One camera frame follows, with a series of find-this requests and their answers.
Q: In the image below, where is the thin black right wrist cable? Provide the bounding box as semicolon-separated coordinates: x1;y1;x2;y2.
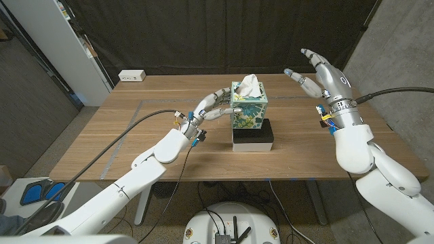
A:
346;171;386;244

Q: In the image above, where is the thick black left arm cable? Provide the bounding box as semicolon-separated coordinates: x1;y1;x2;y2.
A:
12;108;179;235

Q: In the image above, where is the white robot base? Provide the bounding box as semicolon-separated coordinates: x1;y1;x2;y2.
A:
182;201;281;244

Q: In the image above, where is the white tissue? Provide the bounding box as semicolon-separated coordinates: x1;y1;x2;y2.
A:
236;73;262;98

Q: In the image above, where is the thin black left wrist cable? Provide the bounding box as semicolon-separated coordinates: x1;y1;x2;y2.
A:
138;144;195;244

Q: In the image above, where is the white power strip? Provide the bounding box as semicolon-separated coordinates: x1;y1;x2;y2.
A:
117;69;146;83

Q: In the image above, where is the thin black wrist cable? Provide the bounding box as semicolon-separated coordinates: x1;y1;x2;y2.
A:
346;171;386;244
138;144;195;244

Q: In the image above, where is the black foam block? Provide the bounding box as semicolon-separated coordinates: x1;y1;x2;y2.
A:
232;118;275;145

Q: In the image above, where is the grey table leg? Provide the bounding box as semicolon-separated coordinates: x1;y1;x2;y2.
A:
134;184;153;227
304;179;329;226

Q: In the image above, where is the blue jeans leg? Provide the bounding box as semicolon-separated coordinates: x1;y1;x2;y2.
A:
0;215;28;237

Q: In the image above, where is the teal floral tissue box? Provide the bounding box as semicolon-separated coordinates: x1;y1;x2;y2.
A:
230;81;269;129

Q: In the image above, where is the blue foot pedal unit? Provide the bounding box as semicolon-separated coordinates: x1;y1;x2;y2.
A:
19;181;74;207

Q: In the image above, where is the black backdrop curtain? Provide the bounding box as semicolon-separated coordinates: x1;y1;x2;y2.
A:
64;0;382;85

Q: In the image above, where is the black round disc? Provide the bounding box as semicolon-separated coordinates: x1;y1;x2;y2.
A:
151;182;180;199

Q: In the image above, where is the white floor platform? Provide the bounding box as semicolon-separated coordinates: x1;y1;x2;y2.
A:
1;176;82;224

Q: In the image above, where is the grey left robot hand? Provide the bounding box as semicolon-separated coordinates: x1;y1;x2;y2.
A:
182;87;243;140

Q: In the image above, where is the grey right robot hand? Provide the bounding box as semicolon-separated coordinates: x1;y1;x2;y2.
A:
283;48;358;114

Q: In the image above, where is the black floor cable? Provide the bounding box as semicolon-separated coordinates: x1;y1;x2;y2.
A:
196;182;227;235

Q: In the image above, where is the white floor cable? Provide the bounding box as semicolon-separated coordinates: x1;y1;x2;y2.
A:
267;179;318;244

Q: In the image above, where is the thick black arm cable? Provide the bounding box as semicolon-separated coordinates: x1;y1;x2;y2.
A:
12;108;179;235
355;86;434;105

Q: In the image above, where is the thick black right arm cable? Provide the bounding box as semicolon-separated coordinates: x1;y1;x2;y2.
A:
355;86;434;105

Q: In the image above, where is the black leather shoe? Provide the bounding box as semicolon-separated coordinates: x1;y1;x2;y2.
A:
25;201;64;235

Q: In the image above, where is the white cabinet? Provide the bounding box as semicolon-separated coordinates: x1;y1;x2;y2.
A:
1;0;115;107

